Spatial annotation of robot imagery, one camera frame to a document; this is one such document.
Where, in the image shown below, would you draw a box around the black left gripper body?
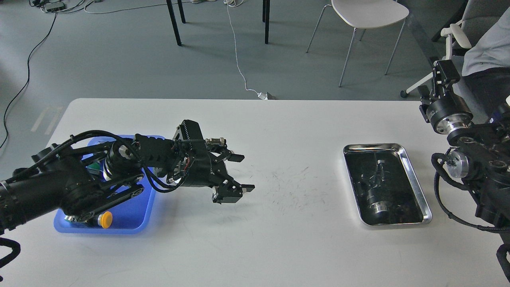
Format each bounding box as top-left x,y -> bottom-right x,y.
171,149 -> 230,187

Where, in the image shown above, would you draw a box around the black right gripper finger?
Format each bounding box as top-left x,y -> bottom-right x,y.
432,60 -> 461,100
418,85 -> 434,116

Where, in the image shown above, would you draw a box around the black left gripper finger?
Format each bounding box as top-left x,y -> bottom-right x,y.
205,138 -> 245,162
212,181 -> 255,204

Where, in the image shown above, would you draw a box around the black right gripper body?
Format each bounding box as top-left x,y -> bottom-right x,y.
426,96 -> 473,134

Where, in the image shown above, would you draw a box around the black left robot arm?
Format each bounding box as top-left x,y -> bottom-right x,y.
1,120 -> 255,233

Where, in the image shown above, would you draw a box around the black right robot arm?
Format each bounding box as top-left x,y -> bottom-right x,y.
420,60 -> 510,233

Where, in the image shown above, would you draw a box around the seated person in grey shirt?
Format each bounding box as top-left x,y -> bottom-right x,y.
461,9 -> 510,117

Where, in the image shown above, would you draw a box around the white power adapter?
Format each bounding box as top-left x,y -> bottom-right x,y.
257,92 -> 276,100

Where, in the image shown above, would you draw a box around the grey office chair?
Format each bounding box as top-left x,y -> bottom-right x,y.
400,0 -> 510,98

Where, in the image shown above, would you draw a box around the blue plastic tray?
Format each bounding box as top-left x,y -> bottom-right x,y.
53,134 -> 168,235

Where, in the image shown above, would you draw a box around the shiny metal tray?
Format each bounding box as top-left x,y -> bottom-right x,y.
343,143 -> 432,228

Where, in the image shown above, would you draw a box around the white chair with metal legs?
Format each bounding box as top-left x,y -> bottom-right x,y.
306,0 -> 410,87

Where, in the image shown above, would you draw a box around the black table legs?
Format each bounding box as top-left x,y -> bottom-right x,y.
166,0 -> 271,46

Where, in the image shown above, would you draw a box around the yellow push button switch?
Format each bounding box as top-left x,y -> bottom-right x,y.
64,208 -> 113,229

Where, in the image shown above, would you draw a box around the white cable on floor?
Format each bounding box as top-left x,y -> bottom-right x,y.
223,0 -> 263,96

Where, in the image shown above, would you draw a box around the black braided cable loop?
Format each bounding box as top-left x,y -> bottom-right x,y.
0,238 -> 21,281

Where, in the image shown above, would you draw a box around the black cable on floor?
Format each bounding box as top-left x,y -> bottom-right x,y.
0,0 -> 168,150

